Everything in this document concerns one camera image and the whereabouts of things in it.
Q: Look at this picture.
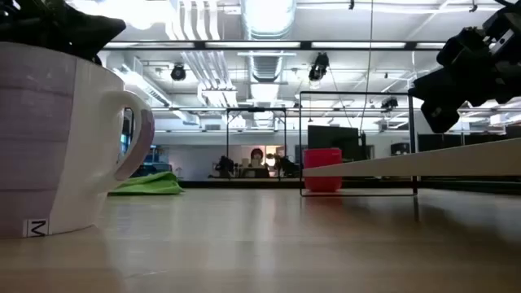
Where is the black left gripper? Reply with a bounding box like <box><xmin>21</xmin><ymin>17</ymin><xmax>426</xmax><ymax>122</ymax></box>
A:
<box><xmin>0</xmin><ymin>0</ymin><xmax>128</xmax><ymax>66</ymax></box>

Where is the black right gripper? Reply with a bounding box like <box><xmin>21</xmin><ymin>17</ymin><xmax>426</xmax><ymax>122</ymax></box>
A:
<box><xmin>409</xmin><ymin>26</ymin><xmax>508</xmax><ymax>134</ymax></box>

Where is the purple and white mug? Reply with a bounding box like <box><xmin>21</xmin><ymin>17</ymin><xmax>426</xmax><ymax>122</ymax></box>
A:
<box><xmin>0</xmin><ymin>40</ymin><xmax>156</xmax><ymax>239</ymax></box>

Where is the red plastic cup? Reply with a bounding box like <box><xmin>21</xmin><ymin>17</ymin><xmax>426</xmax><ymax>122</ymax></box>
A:
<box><xmin>303</xmin><ymin>147</ymin><xmax>344</xmax><ymax>194</ymax></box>

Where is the row of dark monitors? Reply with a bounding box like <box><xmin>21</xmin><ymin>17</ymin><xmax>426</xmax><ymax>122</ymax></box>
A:
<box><xmin>417</xmin><ymin>125</ymin><xmax>521</xmax><ymax>153</ymax></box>

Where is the black computer monitor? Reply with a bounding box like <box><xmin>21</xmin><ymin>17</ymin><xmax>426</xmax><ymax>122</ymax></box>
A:
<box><xmin>307</xmin><ymin>125</ymin><xmax>361</xmax><ymax>160</ymax></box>

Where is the overhead light bar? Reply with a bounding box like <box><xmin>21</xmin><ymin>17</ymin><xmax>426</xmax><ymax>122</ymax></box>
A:
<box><xmin>101</xmin><ymin>39</ymin><xmax>449</xmax><ymax>51</ymax></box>

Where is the green cloth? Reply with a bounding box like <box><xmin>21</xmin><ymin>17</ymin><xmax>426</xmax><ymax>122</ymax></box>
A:
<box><xmin>108</xmin><ymin>170</ymin><xmax>185</xmax><ymax>197</ymax></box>

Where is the person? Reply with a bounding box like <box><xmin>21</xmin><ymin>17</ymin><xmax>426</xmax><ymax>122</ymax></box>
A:
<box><xmin>249</xmin><ymin>147</ymin><xmax>266</xmax><ymax>168</ymax></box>

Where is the black ceiling-hung camera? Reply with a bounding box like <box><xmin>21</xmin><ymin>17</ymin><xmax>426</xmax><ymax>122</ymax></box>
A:
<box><xmin>379</xmin><ymin>96</ymin><xmax>400</xmax><ymax>112</ymax></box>
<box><xmin>307</xmin><ymin>51</ymin><xmax>331</xmax><ymax>82</ymax></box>
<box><xmin>169</xmin><ymin>63</ymin><xmax>188</xmax><ymax>82</ymax></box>

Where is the silver ceiling air duct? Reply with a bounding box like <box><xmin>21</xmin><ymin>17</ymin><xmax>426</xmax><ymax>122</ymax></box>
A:
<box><xmin>239</xmin><ymin>0</ymin><xmax>298</xmax><ymax>82</ymax></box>

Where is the thin black background frame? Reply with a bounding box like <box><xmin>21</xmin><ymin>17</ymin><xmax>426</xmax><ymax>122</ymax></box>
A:
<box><xmin>225</xmin><ymin>106</ymin><xmax>288</xmax><ymax>181</ymax></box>

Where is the black aluminium table frame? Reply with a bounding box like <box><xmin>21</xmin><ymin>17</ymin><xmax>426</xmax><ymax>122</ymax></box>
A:
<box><xmin>177</xmin><ymin>175</ymin><xmax>521</xmax><ymax>195</ymax></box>

